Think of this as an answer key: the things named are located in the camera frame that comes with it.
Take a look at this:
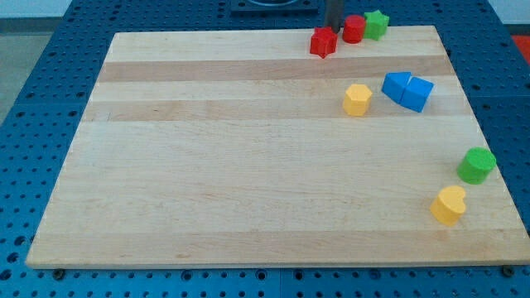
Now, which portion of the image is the red star block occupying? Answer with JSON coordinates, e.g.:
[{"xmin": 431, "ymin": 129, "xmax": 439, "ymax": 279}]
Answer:
[{"xmin": 310, "ymin": 26, "xmax": 338, "ymax": 59}]

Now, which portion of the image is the red cylinder block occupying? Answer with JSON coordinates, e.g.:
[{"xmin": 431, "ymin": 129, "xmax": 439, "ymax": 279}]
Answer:
[{"xmin": 343, "ymin": 15, "xmax": 366, "ymax": 44}]

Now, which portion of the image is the green star block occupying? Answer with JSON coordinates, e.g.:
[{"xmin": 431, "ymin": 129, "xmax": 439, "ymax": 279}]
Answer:
[{"xmin": 364, "ymin": 10, "xmax": 390, "ymax": 41}]

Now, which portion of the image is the wooden board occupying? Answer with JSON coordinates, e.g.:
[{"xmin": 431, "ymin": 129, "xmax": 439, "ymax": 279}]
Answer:
[{"xmin": 26, "ymin": 26, "xmax": 529, "ymax": 269}]

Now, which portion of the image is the yellow hexagon block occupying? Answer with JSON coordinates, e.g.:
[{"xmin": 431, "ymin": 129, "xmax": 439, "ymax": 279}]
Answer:
[{"xmin": 343, "ymin": 84, "xmax": 373, "ymax": 117}]

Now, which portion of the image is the blue triangle block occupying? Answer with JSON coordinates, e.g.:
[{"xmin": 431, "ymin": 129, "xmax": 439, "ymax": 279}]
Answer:
[{"xmin": 382, "ymin": 72, "xmax": 412, "ymax": 103}]

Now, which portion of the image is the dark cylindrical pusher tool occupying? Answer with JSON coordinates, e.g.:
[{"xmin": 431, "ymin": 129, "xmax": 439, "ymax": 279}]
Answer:
[{"xmin": 324, "ymin": 0, "xmax": 345, "ymax": 33}]

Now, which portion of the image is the blue cube block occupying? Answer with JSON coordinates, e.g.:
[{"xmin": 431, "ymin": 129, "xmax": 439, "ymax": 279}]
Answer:
[{"xmin": 400, "ymin": 77, "xmax": 434, "ymax": 113}]

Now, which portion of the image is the yellow heart block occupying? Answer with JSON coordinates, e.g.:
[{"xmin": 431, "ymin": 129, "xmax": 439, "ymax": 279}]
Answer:
[{"xmin": 430, "ymin": 185, "xmax": 466, "ymax": 227}]

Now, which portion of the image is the green cylinder block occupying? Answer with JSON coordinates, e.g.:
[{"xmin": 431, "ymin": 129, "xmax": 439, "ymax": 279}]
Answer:
[{"xmin": 456, "ymin": 147, "xmax": 497, "ymax": 185}]

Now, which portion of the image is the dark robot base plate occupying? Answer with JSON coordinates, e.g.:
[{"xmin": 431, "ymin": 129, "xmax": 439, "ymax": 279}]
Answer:
[{"xmin": 229, "ymin": 0, "xmax": 320, "ymax": 15}]

